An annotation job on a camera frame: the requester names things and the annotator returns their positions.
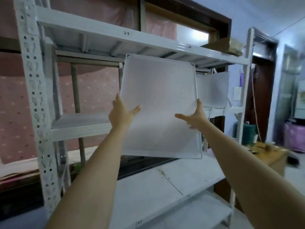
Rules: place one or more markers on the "person's left hand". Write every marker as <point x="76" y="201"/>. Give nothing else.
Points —
<point x="120" y="115"/>

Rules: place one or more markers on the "person's right hand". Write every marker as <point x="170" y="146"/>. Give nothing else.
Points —
<point x="197" y="119"/>

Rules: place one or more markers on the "white divider panel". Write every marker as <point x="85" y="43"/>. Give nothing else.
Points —
<point x="212" y="90"/>
<point x="159" y="97"/>

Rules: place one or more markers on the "white metal shelving rack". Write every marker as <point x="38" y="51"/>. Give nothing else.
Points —
<point x="155" y="188"/>

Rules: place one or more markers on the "person's left forearm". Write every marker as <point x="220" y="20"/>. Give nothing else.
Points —
<point x="90" y="188"/>

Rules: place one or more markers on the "person's right forearm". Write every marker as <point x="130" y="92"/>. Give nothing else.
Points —
<point x="250" y="178"/>

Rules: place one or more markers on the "pink dotted curtain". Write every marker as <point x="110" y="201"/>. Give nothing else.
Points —
<point x="95" y="92"/>

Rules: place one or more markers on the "white paper sign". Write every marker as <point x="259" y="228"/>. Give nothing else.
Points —
<point x="237" y="93"/>

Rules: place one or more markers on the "teal green bag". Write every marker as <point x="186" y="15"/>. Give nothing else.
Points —
<point x="245" y="132"/>

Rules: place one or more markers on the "purple paper sheet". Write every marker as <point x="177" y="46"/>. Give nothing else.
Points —
<point x="241" y="79"/>

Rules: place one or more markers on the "brown paper wrapped package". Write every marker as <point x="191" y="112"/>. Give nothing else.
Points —
<point x="224" y="46"/>

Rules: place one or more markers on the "purple patterned bundle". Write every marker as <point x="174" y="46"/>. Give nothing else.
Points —
<point x="295" y="137"/>

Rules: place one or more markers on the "metal window frame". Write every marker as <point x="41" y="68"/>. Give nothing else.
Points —
<point x="76" y="97"/>

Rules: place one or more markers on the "dark wooden door frame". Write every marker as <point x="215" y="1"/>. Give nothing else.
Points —
<point x="262" y="97"/>

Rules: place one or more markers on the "grey door frame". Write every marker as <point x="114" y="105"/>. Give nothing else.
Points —
<point x="283" y="92"/>

